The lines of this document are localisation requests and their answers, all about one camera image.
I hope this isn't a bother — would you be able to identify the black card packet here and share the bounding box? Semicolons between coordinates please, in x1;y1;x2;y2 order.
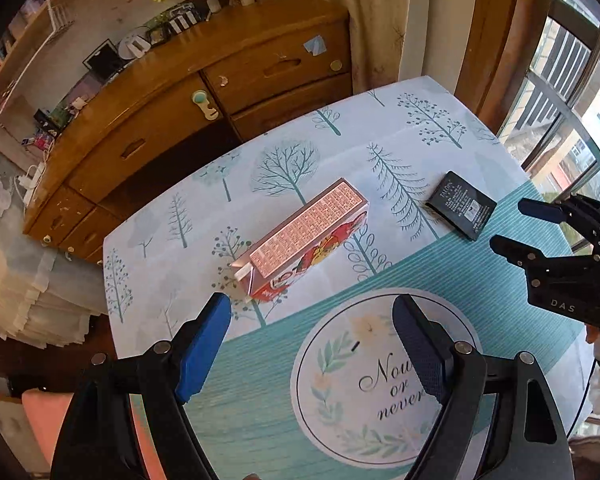
426;171;496;242

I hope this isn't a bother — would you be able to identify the red white carton box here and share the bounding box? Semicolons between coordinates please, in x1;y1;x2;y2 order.
230;178;368;302

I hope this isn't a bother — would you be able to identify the person right hand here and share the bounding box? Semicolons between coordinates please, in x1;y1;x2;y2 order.
585;324;600;344

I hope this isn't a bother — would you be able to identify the metal window grille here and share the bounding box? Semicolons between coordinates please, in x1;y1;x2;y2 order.
496;0;600;256

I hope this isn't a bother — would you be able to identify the pink bed cover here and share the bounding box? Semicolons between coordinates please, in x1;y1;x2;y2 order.
22;384;166;479

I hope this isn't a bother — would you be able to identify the tree print tablecloth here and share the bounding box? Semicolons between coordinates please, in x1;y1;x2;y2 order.
104;77;593;479

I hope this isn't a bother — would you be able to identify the white power strip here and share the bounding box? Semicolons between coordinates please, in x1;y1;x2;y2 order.
15;162;46;207

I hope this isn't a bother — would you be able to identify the wooden desk with drawers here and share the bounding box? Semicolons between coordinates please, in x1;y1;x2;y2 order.
23;0;352;262

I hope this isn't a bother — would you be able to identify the beige curtain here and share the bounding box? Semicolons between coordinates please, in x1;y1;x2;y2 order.
302;0;481;96

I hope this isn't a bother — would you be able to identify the black photo frame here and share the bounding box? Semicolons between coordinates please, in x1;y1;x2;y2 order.
83;39;125;82

